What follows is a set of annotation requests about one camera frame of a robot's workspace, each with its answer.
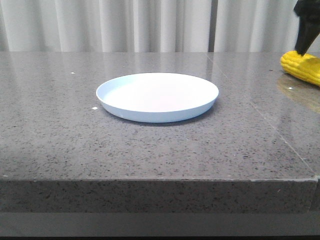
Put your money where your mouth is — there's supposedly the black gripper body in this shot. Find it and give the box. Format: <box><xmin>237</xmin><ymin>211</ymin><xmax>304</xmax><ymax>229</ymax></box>
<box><xmin>293</xmin><ymin>0</ymin><xmax>320</xmax><ymax>22</ymax></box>

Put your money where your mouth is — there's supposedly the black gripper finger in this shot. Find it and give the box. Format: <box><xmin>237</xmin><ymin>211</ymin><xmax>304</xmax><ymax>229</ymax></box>
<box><xmin>294</xmin><ymin>18</ymin><xmax>320</xmax><ymax>56</ymax></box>

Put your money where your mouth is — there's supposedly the yellow corn cob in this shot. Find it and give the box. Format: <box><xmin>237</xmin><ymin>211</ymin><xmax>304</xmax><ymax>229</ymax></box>
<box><xmin>280</xmin><ymin>50</ymin><xmax>320</xmax><ymax>87</ymax></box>

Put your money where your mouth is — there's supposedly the light blue round plate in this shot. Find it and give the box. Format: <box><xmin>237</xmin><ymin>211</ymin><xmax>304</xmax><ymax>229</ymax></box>
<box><xmin>96</xmin><ymin>73</ymin><xmax>219</xmax><ymax>123</ymax></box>

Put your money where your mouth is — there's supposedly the white pleated curtain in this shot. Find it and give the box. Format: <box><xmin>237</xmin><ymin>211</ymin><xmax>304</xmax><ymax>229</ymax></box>
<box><xmin>0</xmin><ymin>0</ymin><xmax>299</xmax><ymax>53</ymax></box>

